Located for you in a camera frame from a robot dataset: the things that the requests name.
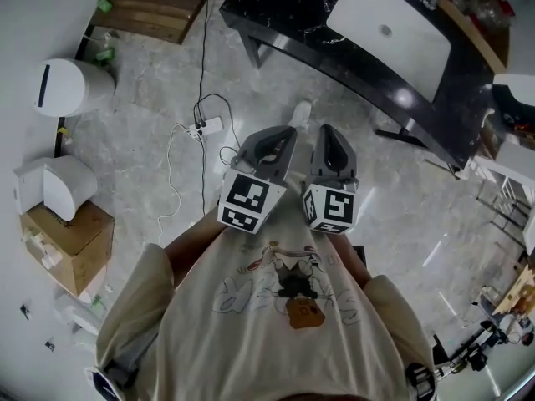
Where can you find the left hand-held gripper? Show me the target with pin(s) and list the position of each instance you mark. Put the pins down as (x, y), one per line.
(244, 199)

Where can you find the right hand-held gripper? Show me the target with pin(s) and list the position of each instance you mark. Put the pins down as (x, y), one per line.
(334, 207)

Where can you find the person's left forearm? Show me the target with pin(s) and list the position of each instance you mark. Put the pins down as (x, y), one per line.
(190, 249)

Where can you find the person's right forearm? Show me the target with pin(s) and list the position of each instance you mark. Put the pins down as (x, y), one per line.
(353, 261)

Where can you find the person's white shoe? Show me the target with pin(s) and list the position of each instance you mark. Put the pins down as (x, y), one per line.
(301, 114)

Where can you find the white power strip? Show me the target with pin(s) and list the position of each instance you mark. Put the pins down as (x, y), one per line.
(205, 126)

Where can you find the black marble table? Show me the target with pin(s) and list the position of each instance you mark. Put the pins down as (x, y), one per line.
(292, 11)

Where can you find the white metal rack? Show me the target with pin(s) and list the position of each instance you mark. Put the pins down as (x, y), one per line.
(507, 190)

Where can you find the wooden pallet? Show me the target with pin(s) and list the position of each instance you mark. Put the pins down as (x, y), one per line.
(154, 6)

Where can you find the white and black appliance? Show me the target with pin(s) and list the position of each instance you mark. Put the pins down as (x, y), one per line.
(514, 94)

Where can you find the wooden shelf with clutter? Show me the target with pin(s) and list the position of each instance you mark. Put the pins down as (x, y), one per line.
(476, 19)

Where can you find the person's cream printed shirt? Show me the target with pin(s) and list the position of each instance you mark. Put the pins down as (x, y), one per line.
(251, 349)

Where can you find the white cylindrical bin black slot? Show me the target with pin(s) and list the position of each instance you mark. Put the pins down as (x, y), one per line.
(69, 88)

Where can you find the white appliance on box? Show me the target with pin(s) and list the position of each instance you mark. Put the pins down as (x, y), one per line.
(58, 186)

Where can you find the brown cardboard box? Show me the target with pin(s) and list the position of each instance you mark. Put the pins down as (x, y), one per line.
(79, 249)

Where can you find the light wooden board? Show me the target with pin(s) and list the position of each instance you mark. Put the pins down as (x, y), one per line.
(520, 290)

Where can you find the black tripod equipment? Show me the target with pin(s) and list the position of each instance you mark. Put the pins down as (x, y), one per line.
(480, 355)

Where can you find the white plastic fitting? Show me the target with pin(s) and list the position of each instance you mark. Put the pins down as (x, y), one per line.
(46, 253)

